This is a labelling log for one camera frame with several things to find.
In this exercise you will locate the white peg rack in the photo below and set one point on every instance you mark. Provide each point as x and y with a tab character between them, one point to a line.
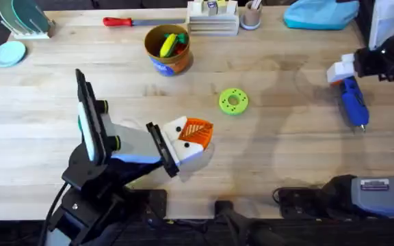
36	34

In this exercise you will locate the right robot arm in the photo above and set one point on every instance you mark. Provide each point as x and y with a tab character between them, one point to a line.
381	198

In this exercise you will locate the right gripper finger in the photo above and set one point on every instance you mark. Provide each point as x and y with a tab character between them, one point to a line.
348	58
340	71

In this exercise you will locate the left gripper body grey white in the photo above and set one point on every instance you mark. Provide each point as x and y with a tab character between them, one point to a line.
132	143

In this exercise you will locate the black clamp bracket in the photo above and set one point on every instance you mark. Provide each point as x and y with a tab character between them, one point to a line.
224	208

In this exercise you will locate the orange tub with toys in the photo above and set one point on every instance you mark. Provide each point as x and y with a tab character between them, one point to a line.
169	61

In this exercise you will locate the light blue small plate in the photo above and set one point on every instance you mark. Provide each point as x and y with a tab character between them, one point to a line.
8	54

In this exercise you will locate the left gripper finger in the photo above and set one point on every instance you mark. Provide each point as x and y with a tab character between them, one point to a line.
197	131
188	150

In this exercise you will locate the left wrist upright black plate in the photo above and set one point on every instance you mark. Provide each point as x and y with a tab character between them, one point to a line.
91	119

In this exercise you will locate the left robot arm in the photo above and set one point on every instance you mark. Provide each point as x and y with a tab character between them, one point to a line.
87	172

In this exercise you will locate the right wrist upright plate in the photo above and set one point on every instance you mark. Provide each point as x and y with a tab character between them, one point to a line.
385	20

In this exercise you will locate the green disc with holes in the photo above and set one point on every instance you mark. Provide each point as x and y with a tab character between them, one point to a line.
239	107

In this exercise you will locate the light blue soft bag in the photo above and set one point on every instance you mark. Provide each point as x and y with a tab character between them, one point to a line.
320	15

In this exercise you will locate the black rail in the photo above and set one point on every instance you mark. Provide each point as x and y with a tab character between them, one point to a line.
337	235

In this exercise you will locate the beige cup with sticks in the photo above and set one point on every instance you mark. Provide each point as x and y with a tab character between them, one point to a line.
251	17

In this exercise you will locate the green plate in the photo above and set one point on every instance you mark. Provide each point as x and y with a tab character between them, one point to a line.
29	13

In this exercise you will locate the pale plate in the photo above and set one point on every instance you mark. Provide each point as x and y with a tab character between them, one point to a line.
4	13

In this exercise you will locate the white box with blocks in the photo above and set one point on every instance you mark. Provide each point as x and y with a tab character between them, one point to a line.
214	24

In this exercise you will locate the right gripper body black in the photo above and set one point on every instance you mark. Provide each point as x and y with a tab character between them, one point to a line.
385	59

